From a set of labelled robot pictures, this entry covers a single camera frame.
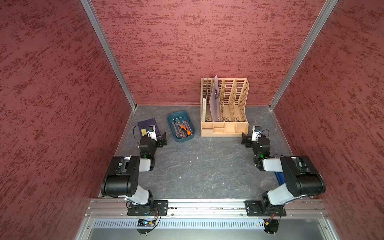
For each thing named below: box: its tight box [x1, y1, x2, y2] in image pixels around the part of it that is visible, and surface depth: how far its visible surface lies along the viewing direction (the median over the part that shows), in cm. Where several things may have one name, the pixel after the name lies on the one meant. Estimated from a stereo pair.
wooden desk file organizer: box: [200, 78, 250, 137], surface depth 105 cm
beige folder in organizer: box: [202, 97, 207, 122], surface depth 91 cm
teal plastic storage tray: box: [167, 110, 196, 143], surface depth 109 cm
